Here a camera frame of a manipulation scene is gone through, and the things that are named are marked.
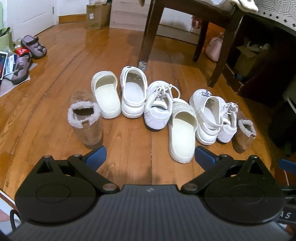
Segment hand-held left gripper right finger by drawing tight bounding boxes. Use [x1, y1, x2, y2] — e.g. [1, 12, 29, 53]
[181, 146, 266, 194]

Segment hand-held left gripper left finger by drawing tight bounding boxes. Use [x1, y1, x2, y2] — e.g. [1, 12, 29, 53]
[35, 146, 120, 194]

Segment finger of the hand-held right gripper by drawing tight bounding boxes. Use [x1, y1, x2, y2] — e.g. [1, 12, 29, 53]
[278, 158, 296, 173]

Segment white clog purple charms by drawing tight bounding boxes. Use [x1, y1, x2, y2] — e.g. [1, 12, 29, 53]
[120, 66, 148, 118]
[189, 89, 226, 146]

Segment brown fur-lined slipper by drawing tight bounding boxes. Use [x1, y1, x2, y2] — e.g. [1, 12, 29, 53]
[68, 91, 104, 149]
[232, 109, 257, 154]

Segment cream slide sandal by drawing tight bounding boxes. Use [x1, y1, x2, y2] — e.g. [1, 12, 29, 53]
[91, 71, 122, 119]
[168, 98, 199, 164]

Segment white lace-up sneaker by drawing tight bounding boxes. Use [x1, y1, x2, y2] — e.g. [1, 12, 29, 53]
[217, 102, 239, 144]
[143, 80, 181, 132]

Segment olive paper bag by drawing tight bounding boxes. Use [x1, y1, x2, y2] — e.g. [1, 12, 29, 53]
[235, 38, 271, 78]

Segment white paper sheet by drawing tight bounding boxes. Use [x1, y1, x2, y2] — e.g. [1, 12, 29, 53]
[0, 62, 38, 98]

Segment pink bag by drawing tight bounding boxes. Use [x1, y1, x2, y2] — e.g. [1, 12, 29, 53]
[205, 34, 225, 62]

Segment purple child shoe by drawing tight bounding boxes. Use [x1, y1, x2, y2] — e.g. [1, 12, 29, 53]
[21, 35, 48, 59]
[11, 53, 33, 84]

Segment red packet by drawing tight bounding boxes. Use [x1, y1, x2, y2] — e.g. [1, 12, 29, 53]
[14, 47, 30, 57]

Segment dark printed magazine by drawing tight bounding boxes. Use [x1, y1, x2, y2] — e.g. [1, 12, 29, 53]
[0, 51, 8, 80]

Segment dark wooden table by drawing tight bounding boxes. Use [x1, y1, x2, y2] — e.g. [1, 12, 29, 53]
[138, 0, 245, 88]

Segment brown cardboard box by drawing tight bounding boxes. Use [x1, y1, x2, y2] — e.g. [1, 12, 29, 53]
[86, 4, 112, 30]

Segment green bag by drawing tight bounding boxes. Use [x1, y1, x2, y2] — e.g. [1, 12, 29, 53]
[0, 27, 14, 52]

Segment white door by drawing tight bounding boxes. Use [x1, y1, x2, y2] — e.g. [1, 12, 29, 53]
[7, 0, 58, 41]

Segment black white patterned cloth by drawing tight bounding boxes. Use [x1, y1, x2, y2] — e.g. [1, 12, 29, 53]
[257, 0, 296, 24]

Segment white fleece cloth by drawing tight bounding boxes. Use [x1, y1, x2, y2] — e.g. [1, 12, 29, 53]
[228, 0, 259, 12]

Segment white metal frame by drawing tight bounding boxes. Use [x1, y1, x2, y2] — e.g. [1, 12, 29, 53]
[283, 91, 296, 112]

